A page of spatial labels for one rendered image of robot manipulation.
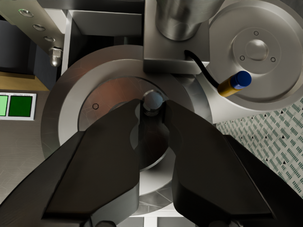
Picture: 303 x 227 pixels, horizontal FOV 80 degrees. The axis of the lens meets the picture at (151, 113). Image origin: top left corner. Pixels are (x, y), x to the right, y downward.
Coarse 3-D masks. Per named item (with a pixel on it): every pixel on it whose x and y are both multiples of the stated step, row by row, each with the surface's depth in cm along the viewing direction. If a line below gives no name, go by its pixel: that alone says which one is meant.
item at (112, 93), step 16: (112, 80) 14; (128, 80) 14; (144, 80) 14; (96, 96) 14; (112, 96) 14; (128, 96) 14; (80, 112) 14; (96, 112) 14; (160, 112) 14; (80, 128) 13; (144, 128) 14; (160, 128) 14; (144, 144) 14; (160, 144) 14; (144, 160) 13; (160, 160) 14
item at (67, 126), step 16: (112, 64) 16; (128, 64) 16; (80, 80) 15; (96, 80) 15; (160, 80) 16; (176, 80) 16; (80, 96) 15; (176, 96) 16; (64, 112) 15; (64, 128) 15; (144, 176) 15; (160, 176) 15; (144, 192) 14
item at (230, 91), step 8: (192, 56) 13; (200, 64) 12; (240, 72) 9; (208, 80) 12; (232, 80) 9; (240, 80) 9; (248, 80) 9; (216, 88) 11; (224, 88) 10; (232, 88) 10; (240, 88) 9; (224, 96) 11
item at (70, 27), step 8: (72, 24) 17; (72, 32) 17; (80, 32) 20; (64, 40) 17; (72, 40) 17; (80, 40) 20; (88, 40) 23; (96, 40) 27; (104, 40) 32; (112, 40) 40; (64, 48) 17; (72, 48) 18; (80, 48) 20; (88, 48) 23; (96, 48) 27; (64, 56) 17; (72, 56) 18; (80, 56) 20; (64, 64) 17; (72, 64) 18
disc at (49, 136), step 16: (112, 48) 16; (128, 48) 17; (80, 64) 16; (96, 64) 16; (64, 80) 16; (192, 80) 17; (48, 96) 16; (64, 96) 16; (192, 96) 16; (48, 112) 15; (208, 112) 16; (48, 128) 15; (48, 144) 15; (160, 192) 15; (144, 208) 15; (160, 208) 15
